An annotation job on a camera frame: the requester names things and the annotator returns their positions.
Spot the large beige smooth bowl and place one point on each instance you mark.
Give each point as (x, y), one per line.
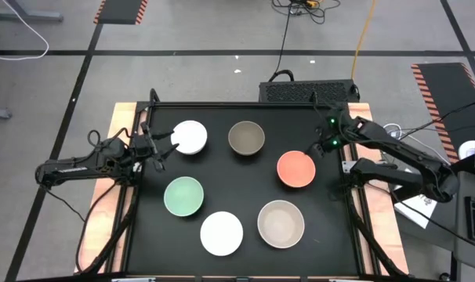
(280, 224)

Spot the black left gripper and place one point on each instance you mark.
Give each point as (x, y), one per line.
(148, 147)

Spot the taupe ribbed bowl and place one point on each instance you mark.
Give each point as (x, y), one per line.
(246, 138)

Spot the small white ribbed bowl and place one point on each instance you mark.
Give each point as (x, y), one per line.
(189, 137)

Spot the large white ribbed bowl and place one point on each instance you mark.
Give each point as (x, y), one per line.
(221, 233)

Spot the green bowl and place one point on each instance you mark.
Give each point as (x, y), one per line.
(183, 196)

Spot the grey table leg base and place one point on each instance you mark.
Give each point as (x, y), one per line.
(26, 15)

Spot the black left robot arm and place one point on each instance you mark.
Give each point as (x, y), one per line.
(65, 172)

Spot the white round cup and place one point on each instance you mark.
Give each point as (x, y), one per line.
(468, 149)

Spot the white paper sheet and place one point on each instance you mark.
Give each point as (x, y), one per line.
(415, 209)

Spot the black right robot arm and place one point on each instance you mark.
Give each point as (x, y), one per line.
(398, 149)

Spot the black hazard-striped floor mat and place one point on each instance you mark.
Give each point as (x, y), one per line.
(445, 94)
(120, 11)

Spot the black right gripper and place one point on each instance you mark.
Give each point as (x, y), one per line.
(337, 135)

